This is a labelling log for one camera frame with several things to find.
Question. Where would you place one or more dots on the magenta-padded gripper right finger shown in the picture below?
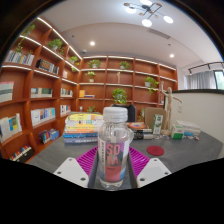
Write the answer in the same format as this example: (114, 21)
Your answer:
(153, 170)

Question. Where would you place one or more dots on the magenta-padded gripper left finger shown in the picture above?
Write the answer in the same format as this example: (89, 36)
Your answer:
(71, 170)

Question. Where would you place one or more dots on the clear plastic bottle pink label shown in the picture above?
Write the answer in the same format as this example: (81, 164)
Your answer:
(114, 150)

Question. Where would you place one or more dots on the flat round red coaster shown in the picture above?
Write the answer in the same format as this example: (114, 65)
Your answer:
(155, 150)

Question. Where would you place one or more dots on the stack of colourful books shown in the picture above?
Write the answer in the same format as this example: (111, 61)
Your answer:
(80, 128)

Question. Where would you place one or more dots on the green white small box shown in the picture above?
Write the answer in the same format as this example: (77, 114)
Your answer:
(177, 131)

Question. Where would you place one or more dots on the green white drink carton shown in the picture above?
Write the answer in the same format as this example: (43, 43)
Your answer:
(157, 124)

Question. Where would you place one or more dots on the brown chair back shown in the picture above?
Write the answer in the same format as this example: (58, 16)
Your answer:
(150, 115)

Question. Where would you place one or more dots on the stack of white books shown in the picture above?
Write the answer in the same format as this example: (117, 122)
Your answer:
(189, 126)

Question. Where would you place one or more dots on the dark office chair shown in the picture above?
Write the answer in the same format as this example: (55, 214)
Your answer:
(131, 112)

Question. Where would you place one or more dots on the wooden artist mannequin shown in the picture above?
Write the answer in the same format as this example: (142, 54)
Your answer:
(168, 106)

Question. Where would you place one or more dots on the wooden shelf unit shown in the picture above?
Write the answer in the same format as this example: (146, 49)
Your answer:
(40, 100)

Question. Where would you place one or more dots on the grey curtain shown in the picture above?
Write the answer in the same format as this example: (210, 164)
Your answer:
(200, 80)

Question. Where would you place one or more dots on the window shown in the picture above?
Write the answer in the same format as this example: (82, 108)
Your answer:
(220, 80)

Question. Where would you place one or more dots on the round recessed ceiling light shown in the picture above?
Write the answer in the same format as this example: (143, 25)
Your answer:
(171, 55)
(92, 43)

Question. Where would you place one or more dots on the ceiling air vent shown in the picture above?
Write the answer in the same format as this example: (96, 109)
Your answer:
(158, 33)

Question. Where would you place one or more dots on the ceiling lamp with round lights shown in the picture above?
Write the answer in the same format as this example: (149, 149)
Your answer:
(146, 11)

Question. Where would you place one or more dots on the white wall switch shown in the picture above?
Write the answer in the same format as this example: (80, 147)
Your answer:
(180, 109)

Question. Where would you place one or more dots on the black ceiling track rail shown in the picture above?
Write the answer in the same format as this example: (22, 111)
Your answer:
(203, 66)

